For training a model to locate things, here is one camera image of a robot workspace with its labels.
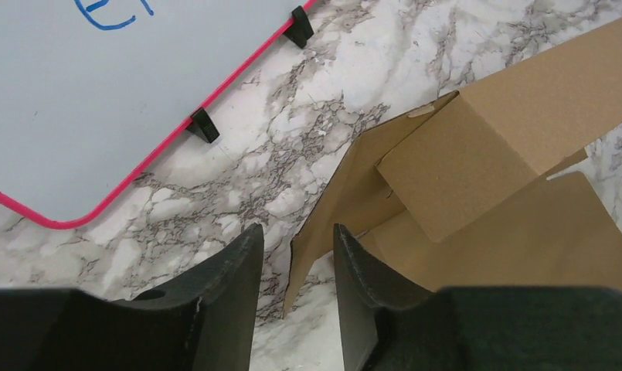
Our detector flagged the brown cardboard box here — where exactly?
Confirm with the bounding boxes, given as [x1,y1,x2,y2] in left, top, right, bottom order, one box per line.
[284,18,622,311]

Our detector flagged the left black whiteboard stand clip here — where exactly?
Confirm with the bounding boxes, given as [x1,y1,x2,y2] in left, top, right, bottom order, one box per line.
[186,107,219,144]

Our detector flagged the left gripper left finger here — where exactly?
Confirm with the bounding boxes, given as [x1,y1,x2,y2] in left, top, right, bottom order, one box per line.
[0,223,264,370]

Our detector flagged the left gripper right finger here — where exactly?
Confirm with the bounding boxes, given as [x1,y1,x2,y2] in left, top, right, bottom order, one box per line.
[333,224,622,370]

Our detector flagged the black whiteboard stand clip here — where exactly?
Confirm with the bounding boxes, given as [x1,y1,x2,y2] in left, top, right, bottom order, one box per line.
[186,107,219,144]
[284,5,314,49]

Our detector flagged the right black whiteboard stand clip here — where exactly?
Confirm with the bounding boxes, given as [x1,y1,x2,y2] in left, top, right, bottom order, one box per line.
[284,5,314,49]

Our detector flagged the pink-framed whiteboard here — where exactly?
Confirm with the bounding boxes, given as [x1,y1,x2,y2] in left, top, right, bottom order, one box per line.
[0,1,311,229]

